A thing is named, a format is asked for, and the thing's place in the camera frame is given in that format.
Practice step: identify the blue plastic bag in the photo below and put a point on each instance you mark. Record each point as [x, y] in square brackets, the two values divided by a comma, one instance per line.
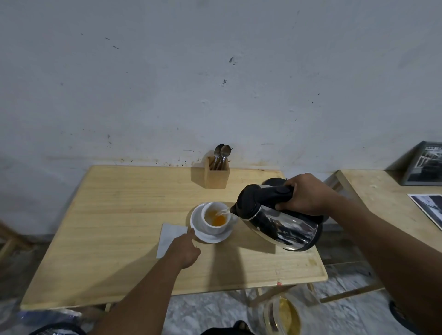
[41, 315]

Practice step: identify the white saucer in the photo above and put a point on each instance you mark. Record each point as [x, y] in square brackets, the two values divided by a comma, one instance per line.
[196, 224]

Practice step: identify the person's right thumb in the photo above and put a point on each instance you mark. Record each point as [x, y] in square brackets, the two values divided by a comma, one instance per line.
[286, 205]

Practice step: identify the wooden cutlery holder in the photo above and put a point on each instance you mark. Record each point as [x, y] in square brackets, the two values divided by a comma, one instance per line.
[216, 178]

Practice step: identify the white tea cup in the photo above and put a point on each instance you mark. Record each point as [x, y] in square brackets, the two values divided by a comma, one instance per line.
[211, 227]

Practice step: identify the grey framed picture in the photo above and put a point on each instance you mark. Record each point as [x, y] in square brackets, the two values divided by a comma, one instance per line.
[423, 165]

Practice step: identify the person's left fingers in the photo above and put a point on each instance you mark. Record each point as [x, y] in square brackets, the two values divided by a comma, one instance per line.
[191, 234]

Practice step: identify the person's left forearm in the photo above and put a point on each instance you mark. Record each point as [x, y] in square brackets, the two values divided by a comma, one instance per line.
[141, 300]

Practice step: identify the person's right forearm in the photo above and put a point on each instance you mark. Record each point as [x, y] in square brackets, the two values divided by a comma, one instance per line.
[397, 255]

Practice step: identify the metal spoon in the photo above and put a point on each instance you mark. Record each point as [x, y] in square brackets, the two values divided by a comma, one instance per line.
[217, 153]
[225, 152]

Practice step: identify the white paper napkin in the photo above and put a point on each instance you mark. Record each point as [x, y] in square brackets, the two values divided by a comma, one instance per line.
[167, 238]

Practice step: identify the wooden chair frame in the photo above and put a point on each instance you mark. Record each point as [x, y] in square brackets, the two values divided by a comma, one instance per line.
[13, 241]

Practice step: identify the black and white photo print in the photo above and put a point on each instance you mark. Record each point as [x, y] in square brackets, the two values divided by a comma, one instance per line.
[431, 207]

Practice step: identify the person's right hand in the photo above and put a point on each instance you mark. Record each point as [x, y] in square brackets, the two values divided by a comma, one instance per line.
[310, 195]

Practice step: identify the clear glass jar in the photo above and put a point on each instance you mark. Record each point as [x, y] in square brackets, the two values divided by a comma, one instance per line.
[283, 315]

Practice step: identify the person's left hand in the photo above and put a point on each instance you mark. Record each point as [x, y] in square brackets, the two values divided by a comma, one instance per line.
[182, 251]

